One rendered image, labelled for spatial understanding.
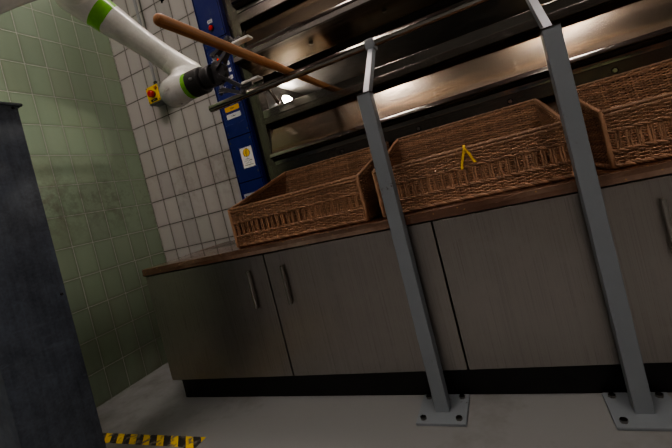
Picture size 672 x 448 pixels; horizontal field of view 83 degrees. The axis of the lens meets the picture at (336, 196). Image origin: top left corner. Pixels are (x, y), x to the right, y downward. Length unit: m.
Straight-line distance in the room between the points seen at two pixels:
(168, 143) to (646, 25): 2.21
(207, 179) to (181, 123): 0.35
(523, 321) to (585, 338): 0.15
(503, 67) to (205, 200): 1.60
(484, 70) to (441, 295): 0.92
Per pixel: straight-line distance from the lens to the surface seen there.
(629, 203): 1.16
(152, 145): 2.48
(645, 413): 1.27
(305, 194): 1.31
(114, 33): 1.64
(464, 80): 1.68
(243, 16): 2.14
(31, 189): 1.48
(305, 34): 1.79
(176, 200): 2.38
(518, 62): 1.68
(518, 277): 1.16
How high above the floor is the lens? 0.70
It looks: 1 degrees down
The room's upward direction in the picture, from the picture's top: 14 degrees counter-clockwise
